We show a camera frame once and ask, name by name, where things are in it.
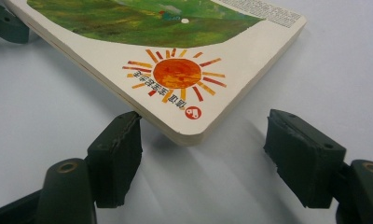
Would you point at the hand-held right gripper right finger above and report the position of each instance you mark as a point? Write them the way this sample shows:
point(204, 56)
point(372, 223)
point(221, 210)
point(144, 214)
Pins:
point(306, 161)

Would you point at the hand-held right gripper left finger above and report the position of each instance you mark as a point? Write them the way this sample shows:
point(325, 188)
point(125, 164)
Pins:
point(116, 161)

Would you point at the white caterpillar picture book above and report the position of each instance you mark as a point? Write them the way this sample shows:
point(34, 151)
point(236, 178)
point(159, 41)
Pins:
point(175, 93)

